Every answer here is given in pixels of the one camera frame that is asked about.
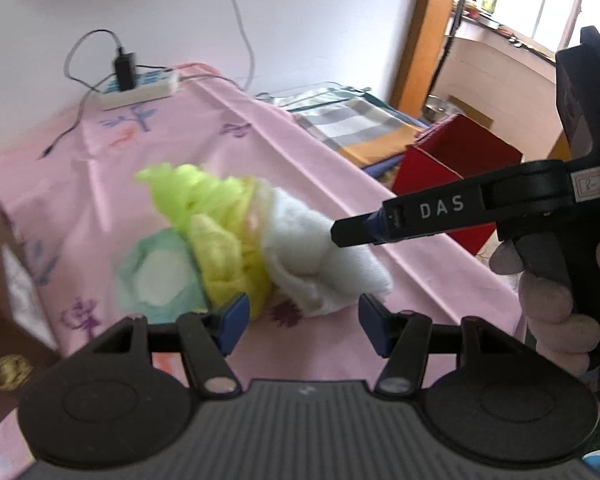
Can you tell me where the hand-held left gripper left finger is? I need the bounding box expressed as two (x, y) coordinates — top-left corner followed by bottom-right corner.
(87, 294), (251, 401)

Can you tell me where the black charger plug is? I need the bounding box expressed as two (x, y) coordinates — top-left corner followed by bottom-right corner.
(112, 49), (137, 92)

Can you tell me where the pink printed tablecloth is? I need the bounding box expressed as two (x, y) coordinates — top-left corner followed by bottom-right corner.
(0, 62), (526, 461)

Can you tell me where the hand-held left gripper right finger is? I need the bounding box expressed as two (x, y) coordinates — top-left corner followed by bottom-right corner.
(358, 294), (523, 396)

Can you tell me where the white cloth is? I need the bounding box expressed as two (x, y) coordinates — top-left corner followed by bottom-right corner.
(257, 182), (395, 318)

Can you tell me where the wooden door frame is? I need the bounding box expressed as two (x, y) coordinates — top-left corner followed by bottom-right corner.
(387, 0), (468, 111)

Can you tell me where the person's right hand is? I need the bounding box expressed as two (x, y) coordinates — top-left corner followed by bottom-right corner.
(489, 237), (600, 377)

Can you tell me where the folded striped cloth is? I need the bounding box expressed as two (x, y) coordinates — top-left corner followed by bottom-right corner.
(292, 95), (426, 166)

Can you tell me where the metal bowl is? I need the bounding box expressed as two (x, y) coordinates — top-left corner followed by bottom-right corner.
(422, 94), (456, 123)

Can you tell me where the white power cable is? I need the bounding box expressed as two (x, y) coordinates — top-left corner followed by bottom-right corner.
(175, 0), (256, 96)

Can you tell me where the yellow cloth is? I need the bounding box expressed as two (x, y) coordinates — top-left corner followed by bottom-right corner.
(190, 215), (273, 318)

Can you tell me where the black charging cable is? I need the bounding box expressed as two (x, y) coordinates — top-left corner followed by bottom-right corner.
(37, 30), (136, 160)

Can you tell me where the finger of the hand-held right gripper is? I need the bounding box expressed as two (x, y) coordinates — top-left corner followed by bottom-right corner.
(331, 179), (498, 249)

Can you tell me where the red box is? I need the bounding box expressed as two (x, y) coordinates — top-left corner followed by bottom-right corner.
(391, 114), (523, 256)

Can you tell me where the clear plastic bag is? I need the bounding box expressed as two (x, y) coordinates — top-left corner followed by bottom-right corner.
(255, 82), (376, 112)

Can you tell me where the brown cardboard box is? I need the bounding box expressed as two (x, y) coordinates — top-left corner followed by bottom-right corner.
(0, 167), (68, 411)

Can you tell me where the white power strip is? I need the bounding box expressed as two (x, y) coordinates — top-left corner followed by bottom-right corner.
(96, 69), (181, 111)

